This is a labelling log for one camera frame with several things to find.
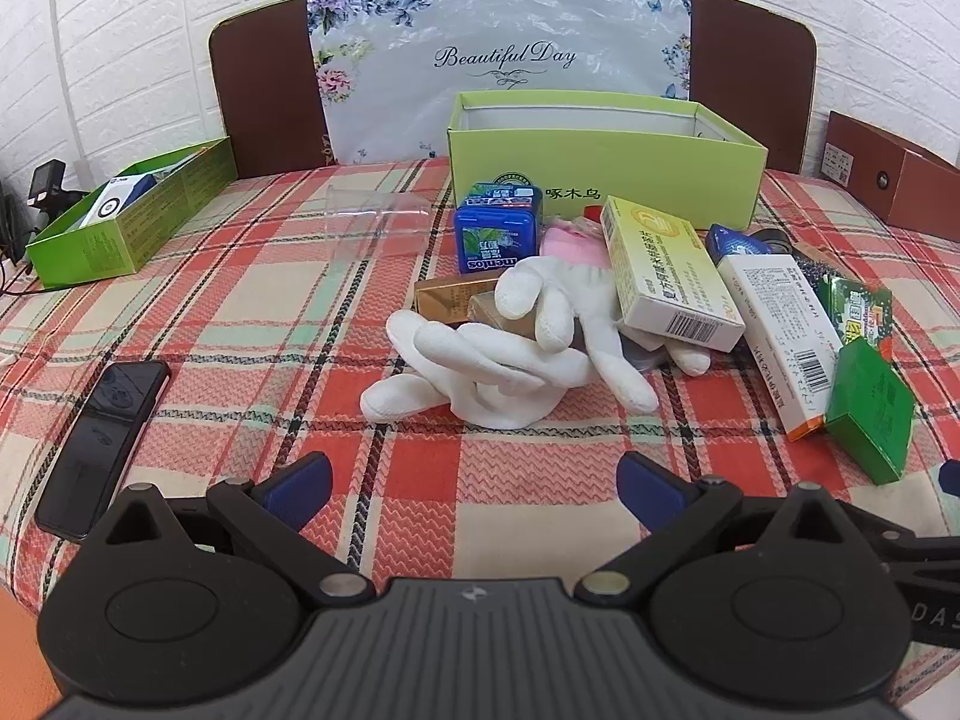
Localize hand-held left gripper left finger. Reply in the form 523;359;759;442
97;452;376;607

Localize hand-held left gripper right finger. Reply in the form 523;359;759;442
574;452;863;607

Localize white glove pink cuff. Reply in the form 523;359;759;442
495;221;710;415
361;310;595;431

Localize large green shoe box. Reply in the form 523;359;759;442
447;88;768;232

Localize plain green small box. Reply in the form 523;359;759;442
824;341;917;486

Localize green patterned packet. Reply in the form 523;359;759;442
816;276;894;355

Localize black smartphone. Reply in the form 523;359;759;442
33;360;173;542

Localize white orange medicine box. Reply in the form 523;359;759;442
716;254;845;443

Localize yellow white medicine box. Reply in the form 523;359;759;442
600;195;746;353

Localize small golden box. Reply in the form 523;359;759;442
468;291;542;340

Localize long golden box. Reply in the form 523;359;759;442
413;274;500;328

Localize blue packet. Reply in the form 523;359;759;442
705;223;773;265

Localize clear plastic box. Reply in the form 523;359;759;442
325;184;434;262

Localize blue mint tin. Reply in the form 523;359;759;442
463;181;543;212
453;206;538;275

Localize shallow green box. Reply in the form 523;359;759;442
25;136;238;289

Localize brown shoe box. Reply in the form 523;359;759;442
823;111;960;226

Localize white blue box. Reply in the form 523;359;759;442
78;172;159;227

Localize black device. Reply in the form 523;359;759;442
28;160;88;230

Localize brown chair with floral cover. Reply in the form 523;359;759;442
208;0;818;179

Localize floral plastic bag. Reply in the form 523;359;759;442
306;0;695;166

